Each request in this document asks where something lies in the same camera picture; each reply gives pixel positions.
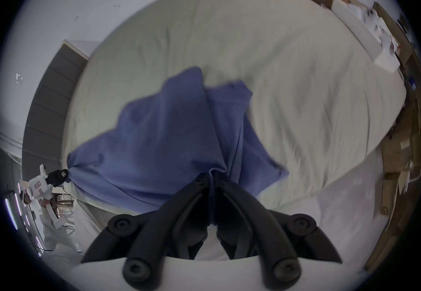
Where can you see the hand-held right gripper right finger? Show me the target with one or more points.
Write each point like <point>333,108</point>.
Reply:
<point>259,227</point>

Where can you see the pile of brown cartons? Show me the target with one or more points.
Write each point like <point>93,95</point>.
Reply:
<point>399,191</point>

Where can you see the grey padded headboard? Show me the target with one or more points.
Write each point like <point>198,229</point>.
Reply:
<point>49,102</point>

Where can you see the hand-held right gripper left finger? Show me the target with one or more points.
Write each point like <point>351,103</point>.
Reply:
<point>158,233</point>

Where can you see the bed with beige sheet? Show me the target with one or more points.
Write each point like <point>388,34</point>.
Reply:
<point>279,69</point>

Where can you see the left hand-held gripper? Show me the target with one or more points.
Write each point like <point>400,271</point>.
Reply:
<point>38,186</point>

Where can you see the blue shirt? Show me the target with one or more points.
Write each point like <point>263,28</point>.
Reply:
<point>164,148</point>

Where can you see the long white box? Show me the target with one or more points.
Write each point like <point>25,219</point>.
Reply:
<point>361,33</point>

